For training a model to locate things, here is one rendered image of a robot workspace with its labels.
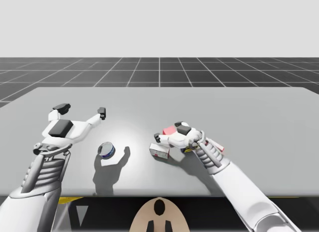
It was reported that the tan robot part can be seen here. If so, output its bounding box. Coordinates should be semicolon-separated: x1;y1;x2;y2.
129;196;190;232

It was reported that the red and white carton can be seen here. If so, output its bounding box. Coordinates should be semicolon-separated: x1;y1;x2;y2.
149;142;171;160
206;139;225;153

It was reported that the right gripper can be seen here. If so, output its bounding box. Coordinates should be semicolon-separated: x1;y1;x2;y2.
154;121;202;149

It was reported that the pink cube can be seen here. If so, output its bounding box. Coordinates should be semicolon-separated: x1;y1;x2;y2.
162;125;176;136

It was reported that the blue flat can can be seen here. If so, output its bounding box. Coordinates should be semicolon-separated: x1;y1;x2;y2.
97;141;116;160

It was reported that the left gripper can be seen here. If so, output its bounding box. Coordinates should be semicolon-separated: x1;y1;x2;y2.
41;102;108;145

